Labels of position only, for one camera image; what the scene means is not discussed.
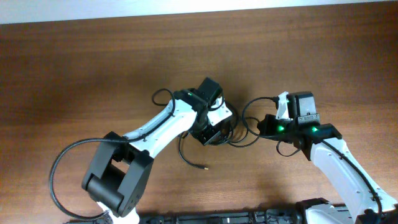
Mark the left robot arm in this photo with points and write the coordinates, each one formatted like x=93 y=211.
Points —
x=117 y=176

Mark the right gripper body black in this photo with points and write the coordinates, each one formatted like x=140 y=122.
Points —
x=278 y=129

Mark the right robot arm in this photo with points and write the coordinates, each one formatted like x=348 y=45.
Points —
x=324 y=146

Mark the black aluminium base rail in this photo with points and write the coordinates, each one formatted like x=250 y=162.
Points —
x=224 y=217

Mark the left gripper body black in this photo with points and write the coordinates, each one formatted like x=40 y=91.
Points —
x=205 y=132

